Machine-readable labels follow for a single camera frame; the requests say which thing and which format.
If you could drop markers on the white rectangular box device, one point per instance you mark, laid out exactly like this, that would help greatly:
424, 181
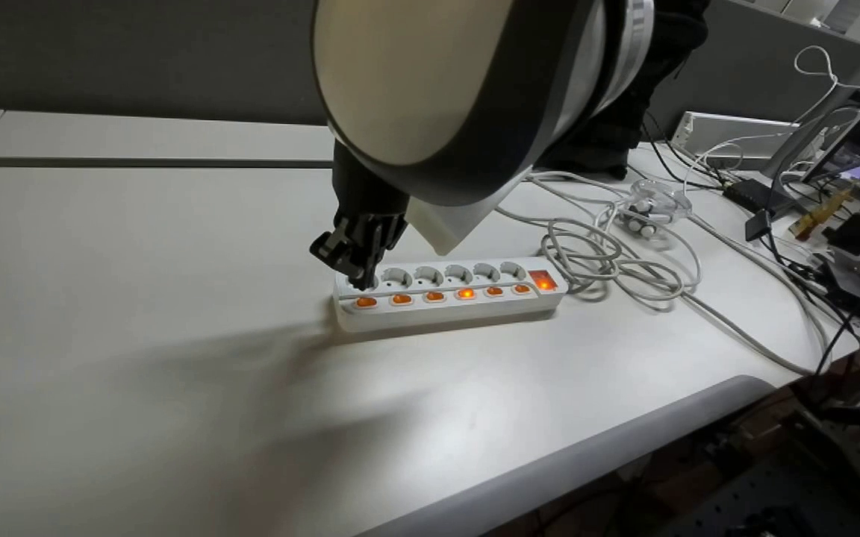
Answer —
730, 136

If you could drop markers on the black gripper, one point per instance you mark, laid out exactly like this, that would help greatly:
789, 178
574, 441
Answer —
363, 203

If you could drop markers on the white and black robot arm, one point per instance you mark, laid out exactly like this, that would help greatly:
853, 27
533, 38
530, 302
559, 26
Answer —
469, 80

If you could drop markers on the black power adapter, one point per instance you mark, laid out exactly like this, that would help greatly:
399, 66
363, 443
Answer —
747, 196

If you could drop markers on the clear plastic tape dispenser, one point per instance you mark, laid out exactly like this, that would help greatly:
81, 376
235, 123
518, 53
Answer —
648, 212

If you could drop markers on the white six-socket power strip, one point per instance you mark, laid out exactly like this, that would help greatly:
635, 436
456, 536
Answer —
448, 309

